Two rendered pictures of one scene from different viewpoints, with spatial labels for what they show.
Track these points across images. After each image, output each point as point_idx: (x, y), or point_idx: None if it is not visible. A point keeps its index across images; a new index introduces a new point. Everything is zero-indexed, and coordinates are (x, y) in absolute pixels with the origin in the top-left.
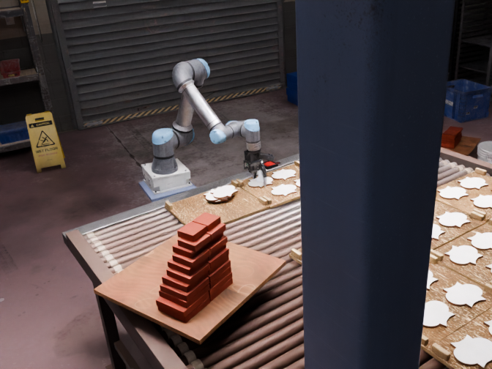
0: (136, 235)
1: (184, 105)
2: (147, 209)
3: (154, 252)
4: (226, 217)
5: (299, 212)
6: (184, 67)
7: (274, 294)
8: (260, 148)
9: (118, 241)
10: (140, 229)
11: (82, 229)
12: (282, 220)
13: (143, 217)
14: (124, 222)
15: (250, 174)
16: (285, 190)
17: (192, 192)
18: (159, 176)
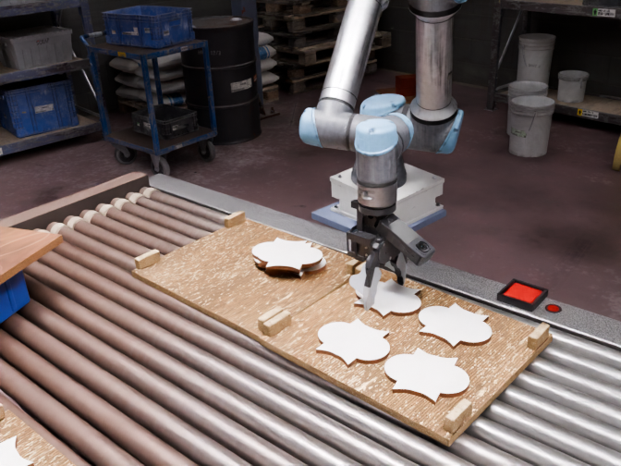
0: (142, 224)
1: (416, 55)
2: (242, 210)
3: None
4: (198, 289)
5: (259, 399)
6: None
7: None
8: (375, 206)
9: (122, 216)
10: (166, 223)
11: (167, 182)
12: (198, 374)
13: (211, 214)
14: (187, 204)
15: (392, 268)
16: (346, 344)
17: (324, 234)
18: (341, 181)
